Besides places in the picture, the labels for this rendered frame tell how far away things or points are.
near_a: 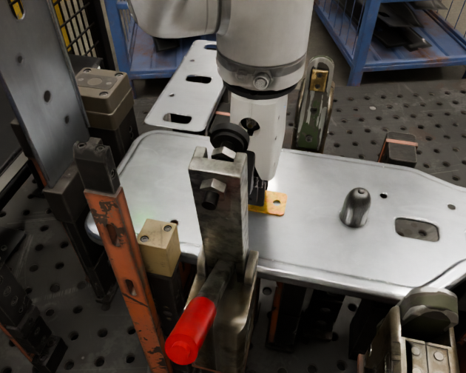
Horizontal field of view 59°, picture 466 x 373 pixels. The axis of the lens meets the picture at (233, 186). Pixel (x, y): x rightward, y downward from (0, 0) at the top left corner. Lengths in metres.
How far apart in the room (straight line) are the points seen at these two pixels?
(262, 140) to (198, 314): 0.18
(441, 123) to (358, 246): 0.82
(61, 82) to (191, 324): 0.40
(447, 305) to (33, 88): 0.48
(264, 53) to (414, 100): 1.02
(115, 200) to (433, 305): 0.26
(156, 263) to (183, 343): 0.18
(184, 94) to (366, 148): 0.56
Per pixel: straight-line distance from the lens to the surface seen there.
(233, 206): 0.29
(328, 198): 0.55
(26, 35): 0.54
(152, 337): 0.56
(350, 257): 0.50
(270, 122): 0.39
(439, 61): 2.78
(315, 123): 0.63
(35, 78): 0.55
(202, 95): 0.73
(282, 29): 0.36
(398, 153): 0.67
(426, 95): 1.39
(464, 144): 1.24
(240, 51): 0.37
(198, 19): 0.34
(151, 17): 0.32
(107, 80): 0.68
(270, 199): 0.54
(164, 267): 0.45
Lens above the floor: 1.40
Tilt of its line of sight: 46 degrees down
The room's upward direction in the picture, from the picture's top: straight up
